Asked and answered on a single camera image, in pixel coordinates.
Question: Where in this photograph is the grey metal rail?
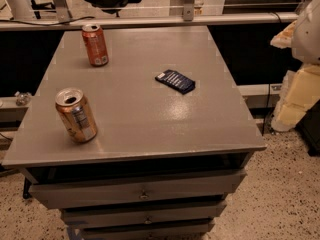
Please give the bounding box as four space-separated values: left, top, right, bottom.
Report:
0 12 298 31

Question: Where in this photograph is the grey drawer cabinet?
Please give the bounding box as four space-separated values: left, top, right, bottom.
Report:
1 25 268 240

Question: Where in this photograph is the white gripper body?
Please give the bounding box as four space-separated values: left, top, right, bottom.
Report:
291 0 320 64

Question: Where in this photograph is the grey drawer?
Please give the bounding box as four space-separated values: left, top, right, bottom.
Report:
30 169 246 209
62 201 226 229
81 219 213 240

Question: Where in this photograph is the red coke can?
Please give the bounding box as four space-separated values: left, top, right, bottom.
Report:
82 24 109 66

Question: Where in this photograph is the orange soda can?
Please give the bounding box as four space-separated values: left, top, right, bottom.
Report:
55 87 98 143

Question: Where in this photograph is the bottom grey drawer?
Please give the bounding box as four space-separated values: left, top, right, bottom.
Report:
81 219 213 240

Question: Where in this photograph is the middle grey drawer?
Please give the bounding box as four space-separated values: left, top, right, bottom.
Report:
62 201 226 229

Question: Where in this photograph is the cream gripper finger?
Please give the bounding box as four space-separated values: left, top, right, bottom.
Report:
271 64 320 132
270 21 297 49

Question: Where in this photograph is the crumpled clear plastic wrapper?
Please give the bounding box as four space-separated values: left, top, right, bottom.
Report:
15 91 32 106

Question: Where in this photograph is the top grey drawer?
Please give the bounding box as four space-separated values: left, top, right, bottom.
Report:
30 169 246 209

